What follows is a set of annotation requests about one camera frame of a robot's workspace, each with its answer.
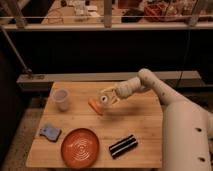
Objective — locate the translucent plastic cup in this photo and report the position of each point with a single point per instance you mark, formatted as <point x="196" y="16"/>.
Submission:
<point x="61" y="99"/>

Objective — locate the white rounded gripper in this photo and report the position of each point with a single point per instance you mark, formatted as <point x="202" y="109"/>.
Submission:
<point x="124" y="89"/>

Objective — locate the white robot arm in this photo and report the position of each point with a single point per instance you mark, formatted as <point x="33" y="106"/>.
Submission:
<point x="186" y="128"/>

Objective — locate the black white striped cloth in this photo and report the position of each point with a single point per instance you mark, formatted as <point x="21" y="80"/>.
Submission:
<point x="123" y="146"/>

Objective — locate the orange carrot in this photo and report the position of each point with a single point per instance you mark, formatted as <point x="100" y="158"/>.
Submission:
<point x="93" y="104"/>

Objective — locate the metal diagonal support rod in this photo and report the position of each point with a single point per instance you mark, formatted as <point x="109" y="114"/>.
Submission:
<point x="26" y="69"/>

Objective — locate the red basket on shelf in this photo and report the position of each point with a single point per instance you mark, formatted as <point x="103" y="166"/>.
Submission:
<point x="160" y="13"/>

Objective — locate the black dark object on shelf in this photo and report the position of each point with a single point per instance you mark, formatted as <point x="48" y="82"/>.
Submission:
<point x="132" y="16"/>

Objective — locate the orange ridged plate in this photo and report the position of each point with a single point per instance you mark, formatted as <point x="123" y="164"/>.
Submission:
<point x="80" y="148"/>

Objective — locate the blue sponge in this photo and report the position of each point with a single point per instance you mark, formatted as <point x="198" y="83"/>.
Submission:
<point x="50" y="132"/>

